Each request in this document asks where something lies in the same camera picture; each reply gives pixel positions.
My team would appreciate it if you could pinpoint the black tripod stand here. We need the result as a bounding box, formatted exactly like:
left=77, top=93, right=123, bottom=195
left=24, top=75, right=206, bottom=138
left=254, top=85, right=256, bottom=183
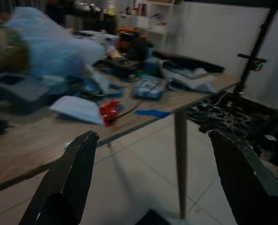
left=232, top=8, right=278, bottom=94

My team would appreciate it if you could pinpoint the black flat case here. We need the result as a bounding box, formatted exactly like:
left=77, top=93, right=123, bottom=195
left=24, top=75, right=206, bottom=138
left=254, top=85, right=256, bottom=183
left=153, top=51, right=225, bottom=74

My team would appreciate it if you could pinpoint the blue packet with cable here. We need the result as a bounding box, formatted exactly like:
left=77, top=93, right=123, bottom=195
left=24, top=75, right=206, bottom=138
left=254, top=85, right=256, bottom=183
left=131, top=78, right=168, bottom=101

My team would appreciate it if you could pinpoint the grey plastic moulded tray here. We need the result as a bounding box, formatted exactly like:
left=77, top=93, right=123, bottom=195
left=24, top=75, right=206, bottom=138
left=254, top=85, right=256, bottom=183
left=0, top=72, right=51, bottom=113

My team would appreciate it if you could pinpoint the wooden table with tapered legs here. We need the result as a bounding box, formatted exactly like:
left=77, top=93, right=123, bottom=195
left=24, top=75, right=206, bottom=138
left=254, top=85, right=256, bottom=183
left=0, top=30, right=241, bottom=220

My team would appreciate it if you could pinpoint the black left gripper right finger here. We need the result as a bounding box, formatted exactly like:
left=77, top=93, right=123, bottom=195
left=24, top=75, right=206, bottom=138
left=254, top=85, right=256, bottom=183
left=208, top=130, right=278, bottom=225

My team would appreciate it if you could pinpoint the tangle of white and black cables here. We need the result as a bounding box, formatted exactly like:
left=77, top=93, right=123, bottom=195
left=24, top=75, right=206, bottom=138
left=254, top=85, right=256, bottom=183
left=187, top=91, right=278, bottom=141

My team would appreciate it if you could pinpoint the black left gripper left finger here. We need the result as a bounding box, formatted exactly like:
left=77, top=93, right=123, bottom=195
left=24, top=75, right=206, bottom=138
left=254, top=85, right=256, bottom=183
left=19, top=130, right=100, bottom=225

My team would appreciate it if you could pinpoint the small red plastic object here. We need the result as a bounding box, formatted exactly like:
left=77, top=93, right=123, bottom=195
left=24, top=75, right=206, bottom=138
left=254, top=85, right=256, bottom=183
left=99, top=99, right=124, bottom=127

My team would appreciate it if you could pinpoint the black and orange tool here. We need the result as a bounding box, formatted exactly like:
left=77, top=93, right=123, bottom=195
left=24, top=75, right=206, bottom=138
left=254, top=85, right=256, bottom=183
left=117, top=27, right=155, bottom=63

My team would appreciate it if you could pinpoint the white shelf unit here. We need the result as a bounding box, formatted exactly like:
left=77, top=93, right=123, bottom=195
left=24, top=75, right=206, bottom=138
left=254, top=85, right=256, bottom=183
left=117, top=0, right=184, bottom=54

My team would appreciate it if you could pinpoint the white paper sheet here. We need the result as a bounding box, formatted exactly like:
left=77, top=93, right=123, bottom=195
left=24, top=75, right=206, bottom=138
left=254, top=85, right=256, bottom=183
left=49, top=95, right=103, bottom=125

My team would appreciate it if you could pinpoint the black cable on table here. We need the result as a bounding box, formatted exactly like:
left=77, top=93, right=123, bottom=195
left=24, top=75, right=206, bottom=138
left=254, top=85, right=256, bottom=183
left=106, top=82, right=163, bottom=122

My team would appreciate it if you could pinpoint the light blue plastic bag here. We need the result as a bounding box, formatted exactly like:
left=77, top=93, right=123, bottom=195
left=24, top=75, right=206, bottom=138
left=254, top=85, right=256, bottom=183
left=3, top=6, right=106, bottom=77

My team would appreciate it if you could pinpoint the blue tape strip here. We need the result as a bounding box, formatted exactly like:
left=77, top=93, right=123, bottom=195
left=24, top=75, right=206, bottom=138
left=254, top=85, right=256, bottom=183
left=134, top=108, right=171, bottom=119

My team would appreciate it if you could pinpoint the grey folded cloth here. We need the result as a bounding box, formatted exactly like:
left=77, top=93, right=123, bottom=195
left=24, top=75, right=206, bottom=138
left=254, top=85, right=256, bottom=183
left=163, top=67, right=220, bottom=93

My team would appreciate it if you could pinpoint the yellow bottle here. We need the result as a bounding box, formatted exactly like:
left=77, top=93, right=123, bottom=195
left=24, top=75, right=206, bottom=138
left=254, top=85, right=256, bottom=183
left=105, top=1, right=117, bottom=17

